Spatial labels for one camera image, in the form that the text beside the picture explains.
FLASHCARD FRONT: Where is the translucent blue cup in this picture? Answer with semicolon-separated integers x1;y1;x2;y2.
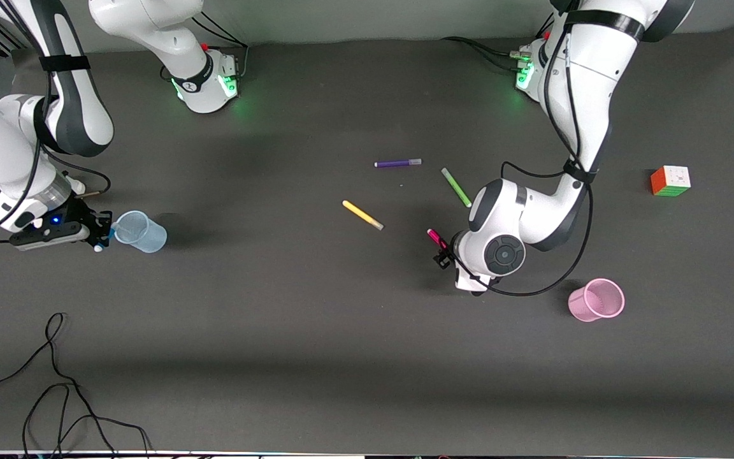
112;210;168;254

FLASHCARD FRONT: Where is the green marker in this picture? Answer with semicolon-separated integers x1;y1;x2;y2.
441;167;473;208

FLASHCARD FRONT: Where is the yellow marker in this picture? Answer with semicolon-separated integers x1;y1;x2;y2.
342;200;384;231

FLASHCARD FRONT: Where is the pink cup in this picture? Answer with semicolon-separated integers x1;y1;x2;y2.
568;278;626;323

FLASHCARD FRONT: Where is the dark grey table cover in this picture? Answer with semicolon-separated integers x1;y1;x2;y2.
0;25;734;455

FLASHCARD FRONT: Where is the colourful puzzle cube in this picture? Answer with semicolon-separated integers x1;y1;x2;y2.
651;165;691;198

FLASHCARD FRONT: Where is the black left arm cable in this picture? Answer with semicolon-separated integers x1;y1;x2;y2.
453;25;596;298

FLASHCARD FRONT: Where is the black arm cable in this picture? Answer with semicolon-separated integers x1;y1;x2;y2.
0;57;113;246
453;25;596;298

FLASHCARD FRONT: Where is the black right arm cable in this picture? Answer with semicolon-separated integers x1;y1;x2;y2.
0;57;113;246

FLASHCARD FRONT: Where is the loose black cable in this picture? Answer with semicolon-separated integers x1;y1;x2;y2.
0;311;153;459

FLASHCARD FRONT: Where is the black left base cable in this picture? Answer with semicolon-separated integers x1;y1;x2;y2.
440;14;556;68

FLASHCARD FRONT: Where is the black base cable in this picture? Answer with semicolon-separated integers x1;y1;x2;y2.
440;14;556;68
192;10;250;80

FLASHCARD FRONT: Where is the black right base cable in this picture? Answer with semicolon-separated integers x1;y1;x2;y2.
192;10;250;80

